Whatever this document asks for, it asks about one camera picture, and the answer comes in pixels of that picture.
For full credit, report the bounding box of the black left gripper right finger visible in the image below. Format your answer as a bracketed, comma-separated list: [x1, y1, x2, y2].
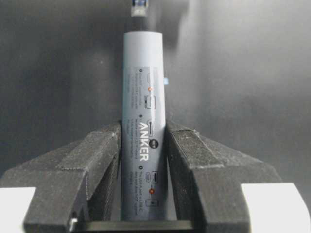
[165, 122, 281, 233]

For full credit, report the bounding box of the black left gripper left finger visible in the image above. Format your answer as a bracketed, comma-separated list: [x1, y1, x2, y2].
[0, 123, 121, 233]

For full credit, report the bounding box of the grey Anker USB hub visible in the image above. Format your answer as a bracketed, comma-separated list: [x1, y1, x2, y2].
[121, 31, 168, 221]

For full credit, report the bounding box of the blue LAN cable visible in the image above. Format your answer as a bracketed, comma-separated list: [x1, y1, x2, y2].
[131, 0, 146, 18]

